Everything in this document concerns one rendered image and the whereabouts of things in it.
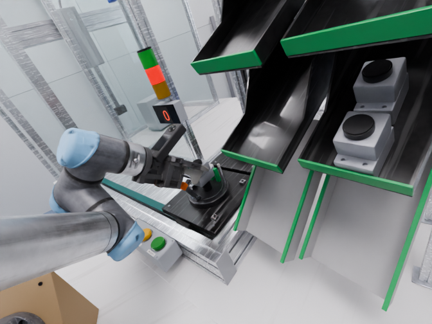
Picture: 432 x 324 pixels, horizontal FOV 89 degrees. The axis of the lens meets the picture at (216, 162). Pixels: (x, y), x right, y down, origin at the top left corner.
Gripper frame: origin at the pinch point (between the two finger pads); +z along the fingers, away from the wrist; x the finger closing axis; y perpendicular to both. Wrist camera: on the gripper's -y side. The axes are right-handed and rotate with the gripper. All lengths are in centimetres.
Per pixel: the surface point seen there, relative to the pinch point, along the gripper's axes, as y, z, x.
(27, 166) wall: 45, 10, -316
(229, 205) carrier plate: 9.3, 5.5, 9.8
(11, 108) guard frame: -7, -37, -82
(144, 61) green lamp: -28.0, -15.7, -17.9
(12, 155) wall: 34, -6, -318
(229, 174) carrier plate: 0.5, 14.2, 0.7
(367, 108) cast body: -11.5, -14.1, 42.2
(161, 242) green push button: 22.5, -7.7, -0.1
